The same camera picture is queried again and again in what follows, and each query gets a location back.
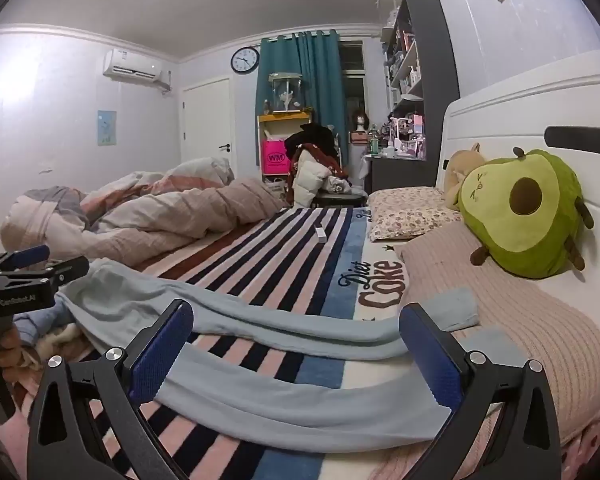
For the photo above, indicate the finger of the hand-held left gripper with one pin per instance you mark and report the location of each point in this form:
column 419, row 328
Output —
column 65, row 266
column 30, row 254

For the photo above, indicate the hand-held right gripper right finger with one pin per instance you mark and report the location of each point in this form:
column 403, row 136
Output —
column 429, row 355

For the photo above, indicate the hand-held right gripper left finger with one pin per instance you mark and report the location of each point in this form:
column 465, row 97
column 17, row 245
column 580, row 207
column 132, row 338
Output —
column 161, row 355

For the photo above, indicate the light blue pants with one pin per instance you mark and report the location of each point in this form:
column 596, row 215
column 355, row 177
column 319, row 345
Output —
column 280, row 322

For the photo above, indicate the person's left hand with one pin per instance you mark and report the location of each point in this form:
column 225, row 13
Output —
column 7, row 347

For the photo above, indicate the blue cloth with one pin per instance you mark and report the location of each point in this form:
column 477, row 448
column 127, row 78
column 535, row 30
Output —
column 42, row 325

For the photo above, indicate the pink and grey duvet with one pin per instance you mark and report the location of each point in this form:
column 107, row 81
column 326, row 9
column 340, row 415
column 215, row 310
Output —
column 170, row 210

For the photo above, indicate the floral pillow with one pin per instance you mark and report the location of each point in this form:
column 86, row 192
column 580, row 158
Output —
column 410, row 212

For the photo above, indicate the green avocado plush toy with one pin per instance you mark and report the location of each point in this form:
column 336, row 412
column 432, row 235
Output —
column 525, row 230

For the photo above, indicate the small white box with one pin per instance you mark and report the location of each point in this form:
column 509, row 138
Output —
column 320, row 234

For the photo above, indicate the striped printed blanket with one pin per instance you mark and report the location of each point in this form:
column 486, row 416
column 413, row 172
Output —
column 285, row 240

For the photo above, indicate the dark dressing desk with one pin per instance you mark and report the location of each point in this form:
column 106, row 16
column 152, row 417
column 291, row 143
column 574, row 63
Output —
column 400, row 175

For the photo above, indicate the tan plush toy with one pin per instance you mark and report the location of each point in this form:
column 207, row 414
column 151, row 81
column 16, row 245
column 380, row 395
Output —
column 462, row 170

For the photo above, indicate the white door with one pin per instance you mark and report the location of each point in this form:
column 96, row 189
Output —
column 207, row 125

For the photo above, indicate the white air conditioner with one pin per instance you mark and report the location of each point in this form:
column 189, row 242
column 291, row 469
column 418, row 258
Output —
column 132, row 67

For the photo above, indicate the white puffer jacket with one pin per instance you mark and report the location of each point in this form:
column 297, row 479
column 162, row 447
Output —
column 310, row 177

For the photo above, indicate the pink shopping bag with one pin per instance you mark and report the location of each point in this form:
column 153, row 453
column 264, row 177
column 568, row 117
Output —
column 275, row 157

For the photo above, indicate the mannequin head with wig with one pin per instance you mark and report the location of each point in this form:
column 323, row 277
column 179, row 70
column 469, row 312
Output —
column 362, row 121

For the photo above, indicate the pile of dark clothes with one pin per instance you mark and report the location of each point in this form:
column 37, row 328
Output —
column 312, row 140

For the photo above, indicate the white bed headboard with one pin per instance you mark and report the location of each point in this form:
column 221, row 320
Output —
column 505, row 110

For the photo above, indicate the yellow shelf unit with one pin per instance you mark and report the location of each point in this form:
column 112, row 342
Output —
column 280, row 119

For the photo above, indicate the window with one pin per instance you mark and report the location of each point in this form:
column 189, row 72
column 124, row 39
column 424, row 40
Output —
column 352, row 95

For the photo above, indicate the glass display tank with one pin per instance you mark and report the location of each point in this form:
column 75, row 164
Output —
column 285, row 92

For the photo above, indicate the teal curtain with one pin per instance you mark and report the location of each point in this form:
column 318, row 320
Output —
column 320, row 85

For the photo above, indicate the dark tall bookshelf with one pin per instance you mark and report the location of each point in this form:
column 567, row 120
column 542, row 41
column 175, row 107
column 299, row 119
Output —
column 437, row 60

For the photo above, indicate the light blue wall poster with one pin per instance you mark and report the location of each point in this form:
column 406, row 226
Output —
column 107, row 127

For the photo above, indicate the round black wall clock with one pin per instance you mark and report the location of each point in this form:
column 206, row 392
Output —
column 244, row 60

